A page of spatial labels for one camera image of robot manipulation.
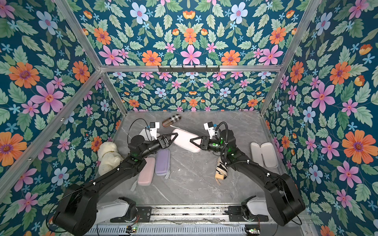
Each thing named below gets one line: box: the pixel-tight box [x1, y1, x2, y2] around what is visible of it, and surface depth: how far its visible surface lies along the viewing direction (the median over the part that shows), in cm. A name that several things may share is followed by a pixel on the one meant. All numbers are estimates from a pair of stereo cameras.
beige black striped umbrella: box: [214, 156, 228, 186], surface depth 86 cm
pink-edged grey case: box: [172, 128, 202, 153], surface depth 73 cm
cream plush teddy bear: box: [97, 141, 124, 176], surface depth 85 cm
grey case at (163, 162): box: [155, 148, 171, 180], surface depth 90 cm
